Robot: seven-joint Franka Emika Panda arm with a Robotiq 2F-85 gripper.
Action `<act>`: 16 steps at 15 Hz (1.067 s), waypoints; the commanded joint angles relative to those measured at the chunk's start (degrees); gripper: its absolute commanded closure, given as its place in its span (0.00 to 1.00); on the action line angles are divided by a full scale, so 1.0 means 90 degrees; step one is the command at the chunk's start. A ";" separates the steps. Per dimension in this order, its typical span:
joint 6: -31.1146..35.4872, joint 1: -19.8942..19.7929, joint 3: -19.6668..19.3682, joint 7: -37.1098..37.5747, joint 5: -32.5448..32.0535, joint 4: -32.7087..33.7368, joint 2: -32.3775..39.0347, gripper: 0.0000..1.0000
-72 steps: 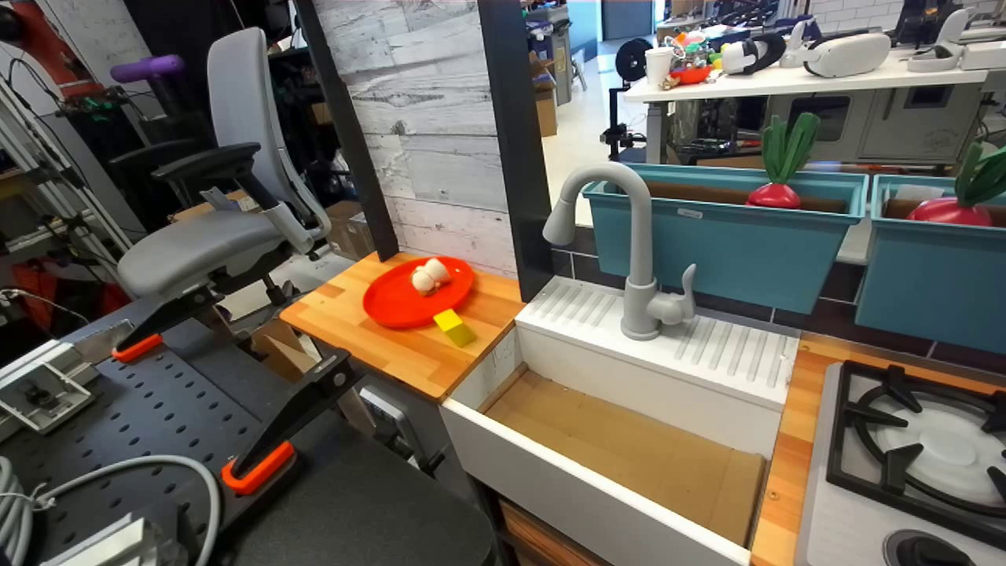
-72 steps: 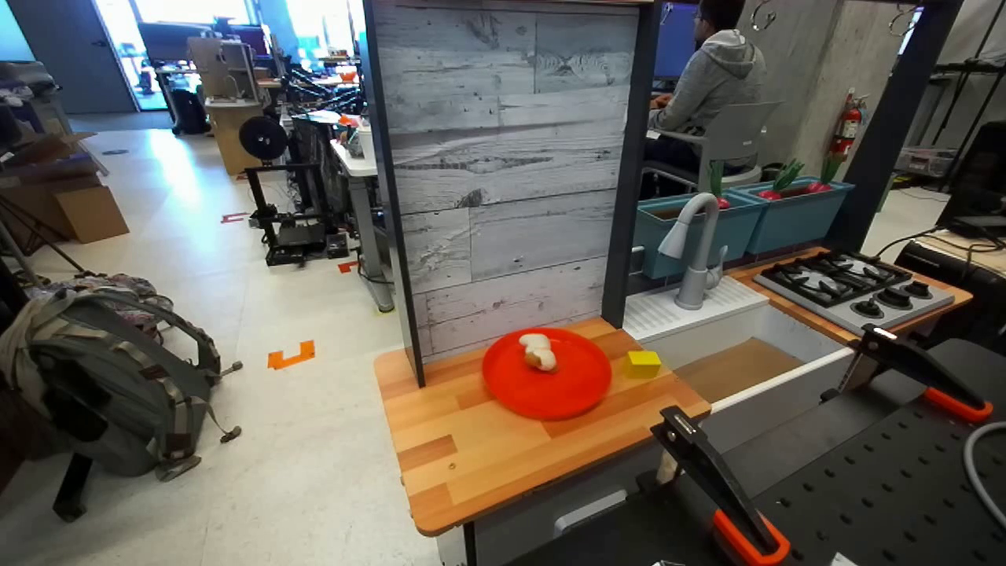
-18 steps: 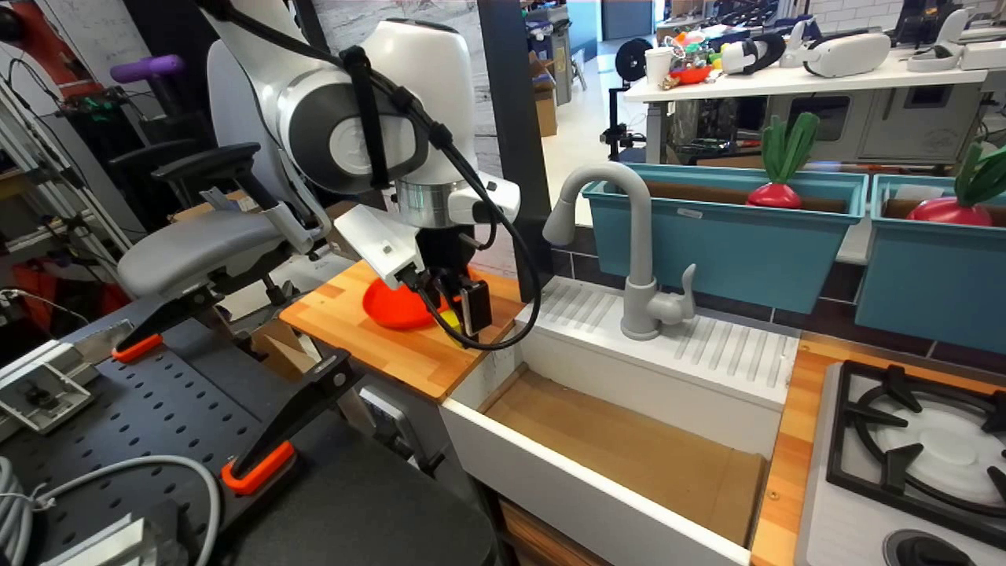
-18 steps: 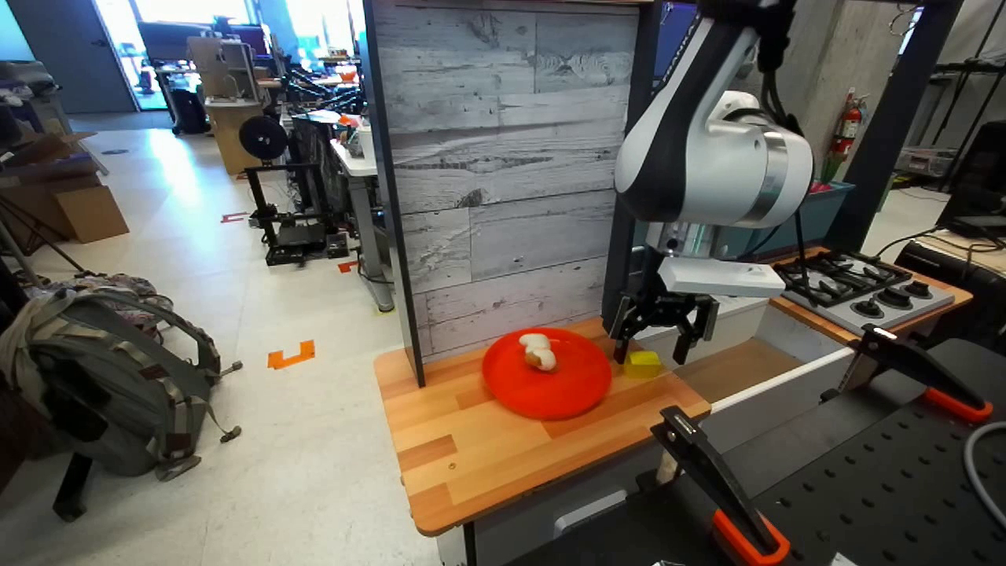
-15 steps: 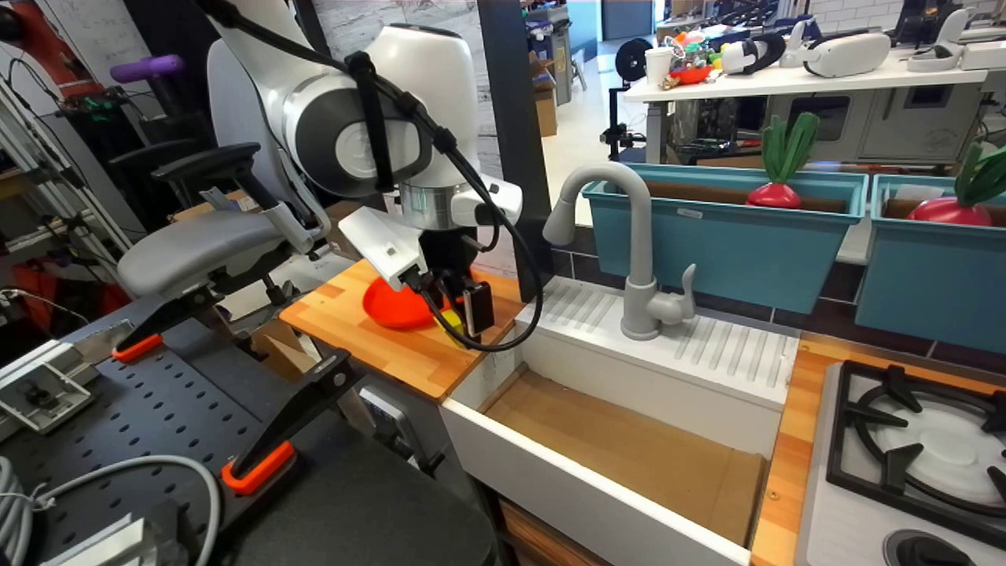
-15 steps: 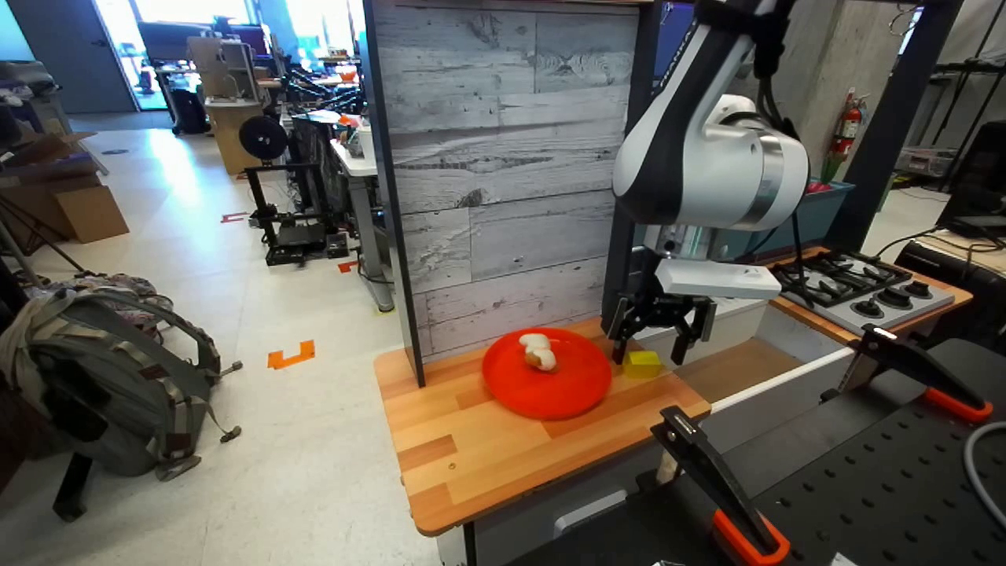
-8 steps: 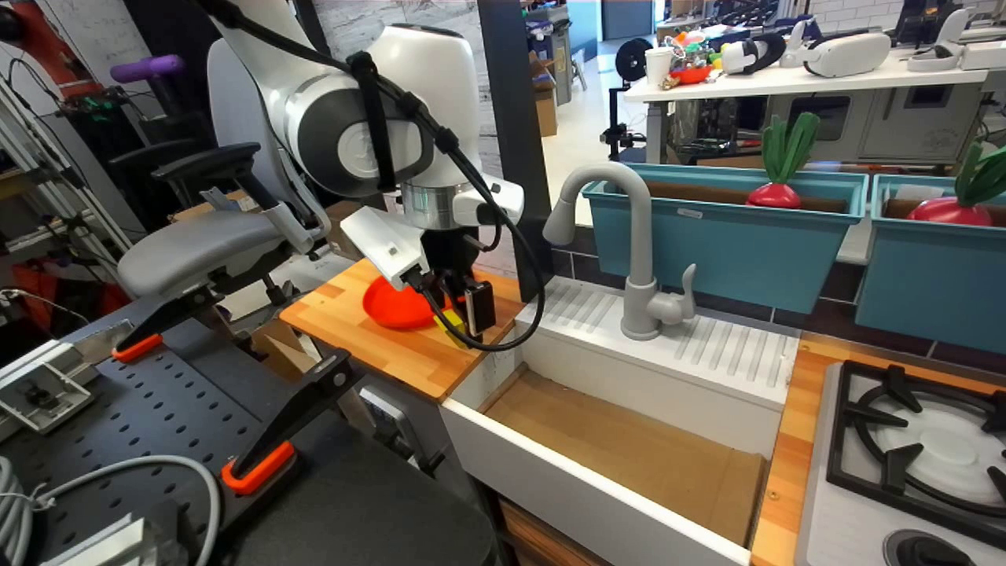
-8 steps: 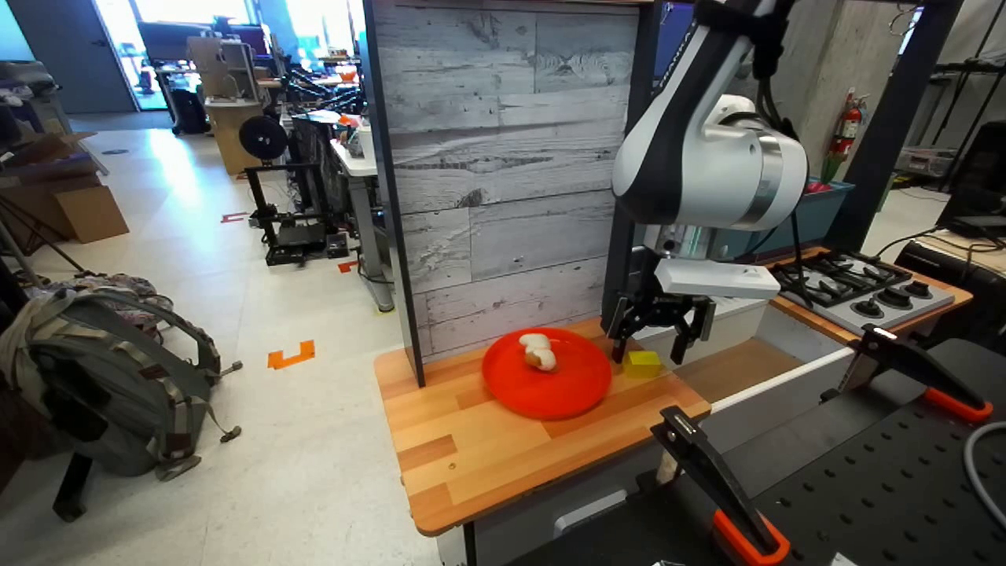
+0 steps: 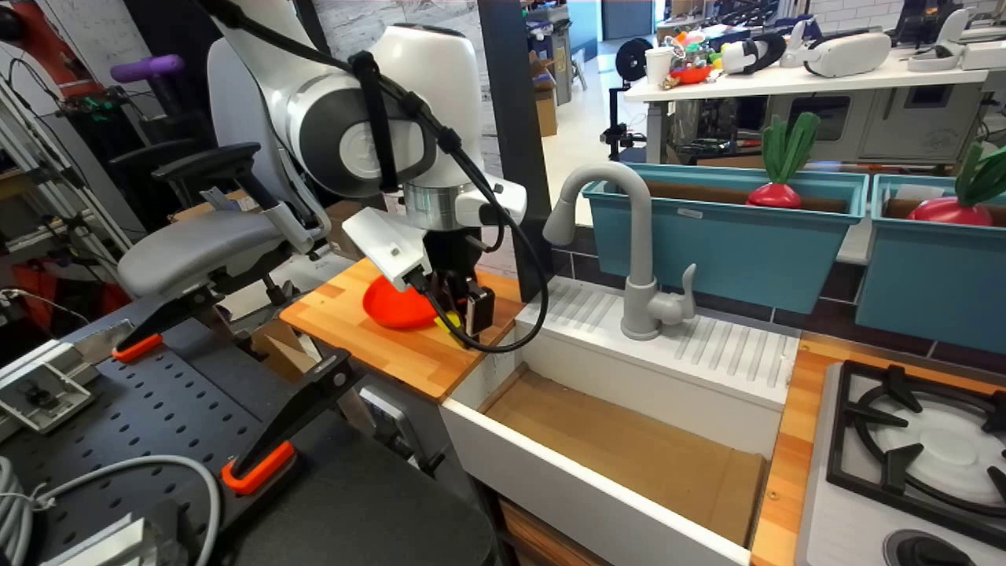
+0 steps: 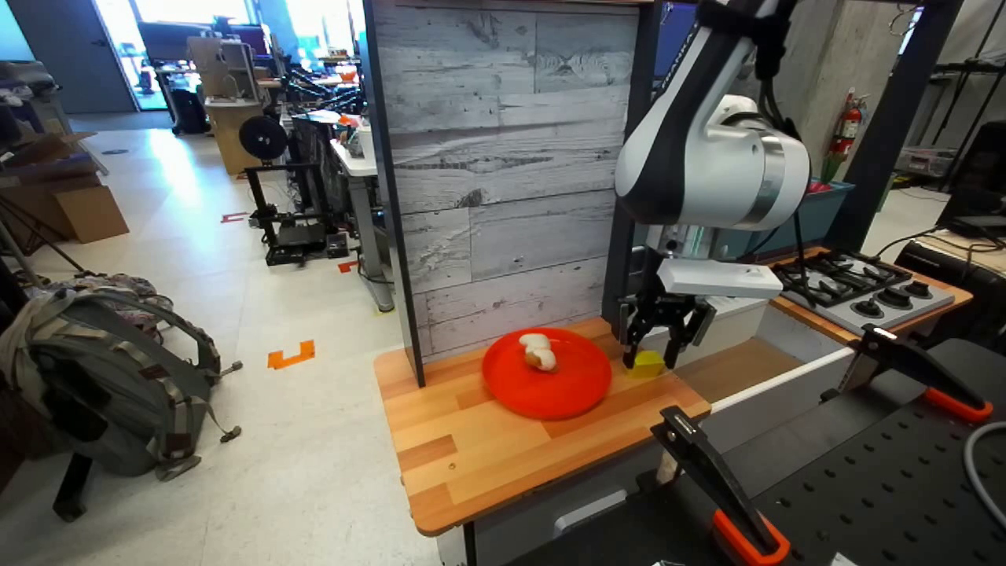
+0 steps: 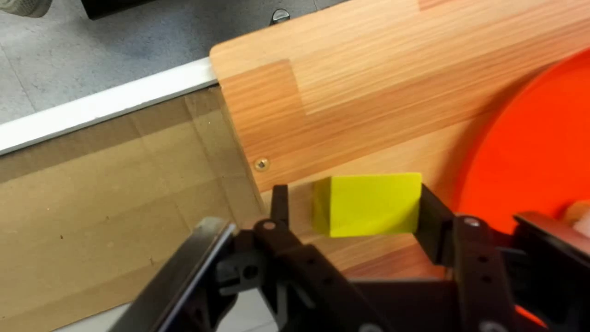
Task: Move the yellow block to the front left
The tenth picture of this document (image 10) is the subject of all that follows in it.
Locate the gray backpack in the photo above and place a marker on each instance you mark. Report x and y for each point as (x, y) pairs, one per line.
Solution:
(103, 379)

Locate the yellow block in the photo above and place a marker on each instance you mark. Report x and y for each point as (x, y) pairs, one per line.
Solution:
(649, 362)

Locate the black frame post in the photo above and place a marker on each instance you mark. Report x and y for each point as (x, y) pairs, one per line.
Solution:
(892, 114)

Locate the light wooden cabinet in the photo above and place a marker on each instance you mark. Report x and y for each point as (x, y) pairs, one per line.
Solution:
(225, 89)

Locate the red round plate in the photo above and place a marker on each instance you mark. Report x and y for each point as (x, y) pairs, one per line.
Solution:
(555, 387)

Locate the brown cardboard box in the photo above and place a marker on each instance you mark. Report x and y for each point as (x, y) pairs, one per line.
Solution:
(91, 212)

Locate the toy stove with burners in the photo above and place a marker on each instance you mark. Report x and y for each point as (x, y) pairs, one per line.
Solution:
(865, 288)

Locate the blue bin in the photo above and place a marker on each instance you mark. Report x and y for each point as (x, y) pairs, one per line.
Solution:
(818, 216)

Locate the white toy mushroom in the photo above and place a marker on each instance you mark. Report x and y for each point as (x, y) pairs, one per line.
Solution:
(539, 353)

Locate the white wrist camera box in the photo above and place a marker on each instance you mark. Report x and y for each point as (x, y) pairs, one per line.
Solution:
(725, 278)

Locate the black perforated breadboard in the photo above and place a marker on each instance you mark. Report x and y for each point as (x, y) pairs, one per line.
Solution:
(892, 492)

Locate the gray wood panel divider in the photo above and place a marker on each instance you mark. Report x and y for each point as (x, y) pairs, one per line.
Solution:
(504, 167)

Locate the white desk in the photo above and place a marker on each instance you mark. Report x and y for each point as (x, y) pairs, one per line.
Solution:
(362, 167)

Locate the black equipment stand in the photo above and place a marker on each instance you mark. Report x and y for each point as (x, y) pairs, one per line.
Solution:
(287, 232)

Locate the black office chair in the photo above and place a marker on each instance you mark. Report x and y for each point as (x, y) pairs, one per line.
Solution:
(980, 178)

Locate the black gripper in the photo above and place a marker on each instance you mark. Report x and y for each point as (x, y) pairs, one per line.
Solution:
(669, 309)

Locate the red fire extinguisher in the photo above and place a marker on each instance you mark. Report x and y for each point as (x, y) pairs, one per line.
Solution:
(843, 137)

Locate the gray toy sink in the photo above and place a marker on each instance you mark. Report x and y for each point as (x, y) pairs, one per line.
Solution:
(773, 362)

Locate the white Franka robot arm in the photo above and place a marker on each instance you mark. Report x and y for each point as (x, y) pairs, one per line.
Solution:
(711, 167)

